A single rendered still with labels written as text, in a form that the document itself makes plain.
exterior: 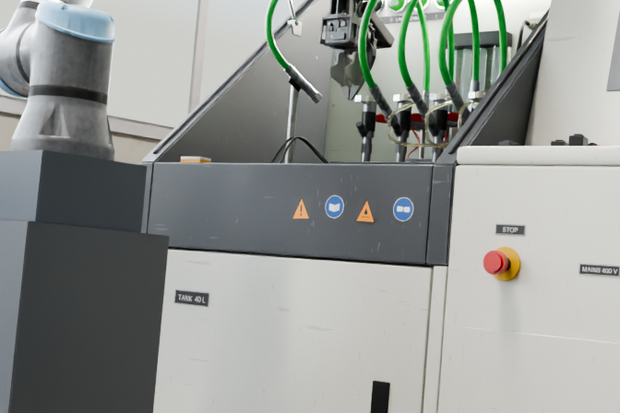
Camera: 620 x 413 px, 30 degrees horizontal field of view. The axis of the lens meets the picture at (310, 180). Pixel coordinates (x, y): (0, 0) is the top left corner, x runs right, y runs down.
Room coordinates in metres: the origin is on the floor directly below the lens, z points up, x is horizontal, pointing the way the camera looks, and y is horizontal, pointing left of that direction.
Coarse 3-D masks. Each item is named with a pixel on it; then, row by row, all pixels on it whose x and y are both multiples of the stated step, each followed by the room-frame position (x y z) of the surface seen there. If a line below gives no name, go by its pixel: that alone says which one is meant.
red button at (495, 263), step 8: (504, 248) 1.74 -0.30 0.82; (488, 256) 1.72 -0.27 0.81; (496, 256) 1.71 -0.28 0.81; (504, 256) 1.71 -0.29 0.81; (512, 256) 1.73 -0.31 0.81; (488, 264) 1.71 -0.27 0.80; (496, 264) 1.71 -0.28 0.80; (504, 264) 1.70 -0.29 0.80; (512, 264) 1.73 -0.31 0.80; (488, 272) 1.72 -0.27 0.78; (496, 272) 1.71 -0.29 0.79; (504, 272) 1.74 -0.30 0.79; (512, 272) 1.73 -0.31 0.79; (504, 280) 1.74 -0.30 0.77
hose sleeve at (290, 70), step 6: (288, 66) 2.22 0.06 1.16; (288, 72) 2.22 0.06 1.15; (294, 72) 2.22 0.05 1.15; (294, 78) 2.23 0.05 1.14; (300, 78) 2.23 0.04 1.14; (300, 84) 2.24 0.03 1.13; (306, 84) 2.24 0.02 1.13; (306, 90) 2.24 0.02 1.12; (312, 90) 2.24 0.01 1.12; (312, 96) 2.25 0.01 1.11
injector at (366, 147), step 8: (368, 104) 2.21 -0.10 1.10; (376, 104) 2.22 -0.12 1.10; (368, 112) 2.21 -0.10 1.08; (368, 120) 2.21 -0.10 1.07; (360, 128) 2.20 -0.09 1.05; (368, 128) 2.21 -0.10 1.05; (368, 136) 2.21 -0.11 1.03; (368, 144) 2.21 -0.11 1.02; (368, 152) 2.21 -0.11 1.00; (368, 160) 2.22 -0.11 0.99
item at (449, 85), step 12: (456, 0) 1.99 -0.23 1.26; (504, 12) 2.12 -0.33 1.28; (444, 24) 1.96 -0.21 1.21; (504, 24) 2.12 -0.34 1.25; (444, 36) 1.96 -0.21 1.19; (504, 36) 2.13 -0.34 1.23; (444, 48) 1.96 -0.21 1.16; (504, 48) 2.13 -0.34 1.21; (444, 60) 1.96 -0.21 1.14; (504, 60) 2.13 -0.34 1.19; (444, 72) 1.97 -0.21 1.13; (444, 84) 1.99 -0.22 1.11; (456, 96) 2.00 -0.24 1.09; (456, 108) 2.03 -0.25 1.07
